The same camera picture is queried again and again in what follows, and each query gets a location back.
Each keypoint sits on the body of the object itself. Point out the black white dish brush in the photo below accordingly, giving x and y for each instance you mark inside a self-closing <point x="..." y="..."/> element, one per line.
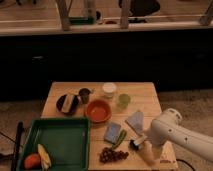
<point x="135" y="144"/>

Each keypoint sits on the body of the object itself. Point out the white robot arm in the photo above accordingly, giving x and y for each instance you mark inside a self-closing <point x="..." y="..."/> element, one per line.
<point x="166" y="127"/>

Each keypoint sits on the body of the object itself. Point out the red bowl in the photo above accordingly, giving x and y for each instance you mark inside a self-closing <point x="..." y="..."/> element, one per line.
<point x="98" y="111"/>

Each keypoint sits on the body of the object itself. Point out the white round container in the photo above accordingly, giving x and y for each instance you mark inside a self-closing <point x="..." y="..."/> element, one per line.
<point x="109" y="89"/>

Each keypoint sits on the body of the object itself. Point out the green plastic cup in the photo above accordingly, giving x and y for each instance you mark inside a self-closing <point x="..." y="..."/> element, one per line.
<point x="123" y="101"/>

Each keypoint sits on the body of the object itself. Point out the dark metal cup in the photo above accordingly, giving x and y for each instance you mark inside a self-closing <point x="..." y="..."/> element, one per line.
<point x="84" y="95"/>

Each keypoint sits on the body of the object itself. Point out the wooden cutting board table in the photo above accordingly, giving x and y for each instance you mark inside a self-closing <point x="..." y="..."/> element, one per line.
<point x="144" y="98"/>

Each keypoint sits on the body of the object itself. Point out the tan sponge block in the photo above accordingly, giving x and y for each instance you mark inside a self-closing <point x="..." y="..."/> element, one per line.
<point x="67" y="103"/>

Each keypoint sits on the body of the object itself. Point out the grey triangular cloth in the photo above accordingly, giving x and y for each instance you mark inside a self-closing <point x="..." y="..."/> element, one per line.
<point x="135" y="121"/>

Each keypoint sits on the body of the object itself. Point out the blue sponge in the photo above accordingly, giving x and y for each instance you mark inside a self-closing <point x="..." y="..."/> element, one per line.
<point x="112" y="132"/>

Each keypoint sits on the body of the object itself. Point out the green pepper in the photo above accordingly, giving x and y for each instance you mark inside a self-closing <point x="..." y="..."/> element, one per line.
<point x="120" y="139"/>

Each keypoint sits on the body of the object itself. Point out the dark grape bunch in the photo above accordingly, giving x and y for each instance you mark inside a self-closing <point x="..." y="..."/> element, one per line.
<point x="108" y="155"/>

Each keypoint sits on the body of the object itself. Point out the green plastic tray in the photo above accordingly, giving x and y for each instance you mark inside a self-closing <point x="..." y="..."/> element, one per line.
<point x="66" y="141"/>

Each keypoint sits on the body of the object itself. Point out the black bar beside tray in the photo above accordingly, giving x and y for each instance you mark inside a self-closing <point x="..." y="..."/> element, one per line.
<point x="17" y="145"/>

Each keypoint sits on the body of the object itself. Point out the orange tomato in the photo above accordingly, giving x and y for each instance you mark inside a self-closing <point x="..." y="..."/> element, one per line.
<point x="32" y="161"/>

